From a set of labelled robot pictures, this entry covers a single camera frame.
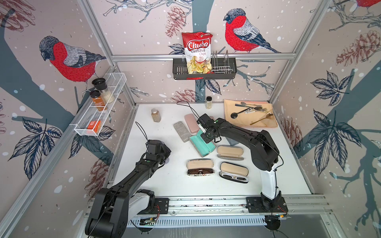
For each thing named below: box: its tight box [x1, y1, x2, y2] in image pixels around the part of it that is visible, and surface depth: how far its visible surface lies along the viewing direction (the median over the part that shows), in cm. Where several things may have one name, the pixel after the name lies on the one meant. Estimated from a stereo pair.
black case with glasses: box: [219, 161, 250, 184], surface depth 85 cm
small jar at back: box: [205, 95, 213, 110], surface depth 114 cm
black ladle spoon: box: [230, 106, 263, 119], surface depth 116 cm
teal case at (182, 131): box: [173, 120, 192, 143], surface depth 102 cm
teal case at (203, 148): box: [189, 129, 216, 158], surface depth 95 cm
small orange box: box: [87, 120, 102, 133], surface depth 68 cm
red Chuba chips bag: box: [181, 31, 214, 75], surface depth 85 cm
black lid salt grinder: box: [91, 77, 115, 104], surface depth 74 cm
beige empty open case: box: [216, 144, 245, 161], surface depth 93 cm
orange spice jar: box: [89, 90, 108, 112], surface depth 73 cm
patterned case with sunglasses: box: [186, 158, 215, 177], surface depth 87 cm
